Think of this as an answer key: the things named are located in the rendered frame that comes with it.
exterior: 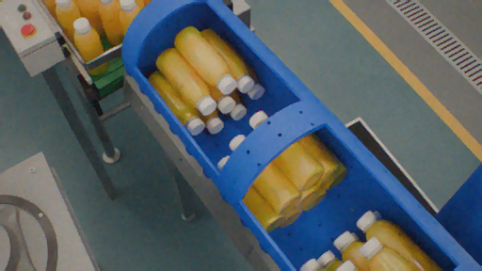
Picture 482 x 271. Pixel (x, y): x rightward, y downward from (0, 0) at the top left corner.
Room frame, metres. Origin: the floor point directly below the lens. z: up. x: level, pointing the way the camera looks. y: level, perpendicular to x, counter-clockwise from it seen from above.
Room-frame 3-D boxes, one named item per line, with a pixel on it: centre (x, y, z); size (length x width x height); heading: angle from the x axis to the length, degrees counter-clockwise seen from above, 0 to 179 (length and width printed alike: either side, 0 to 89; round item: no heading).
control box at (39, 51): (0.91, 0.54, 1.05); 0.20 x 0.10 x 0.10; 34
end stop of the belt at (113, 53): (0.97, 0.22, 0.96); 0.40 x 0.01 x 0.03; 124
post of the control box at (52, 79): (0.91, 0.54, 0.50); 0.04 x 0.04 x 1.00; 34
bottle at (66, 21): (1.00, 0.45, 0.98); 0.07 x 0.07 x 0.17
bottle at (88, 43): (0.91, 0.38, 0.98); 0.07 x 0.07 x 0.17
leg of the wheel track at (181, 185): (0.81, 0.20, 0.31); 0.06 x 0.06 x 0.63; 34
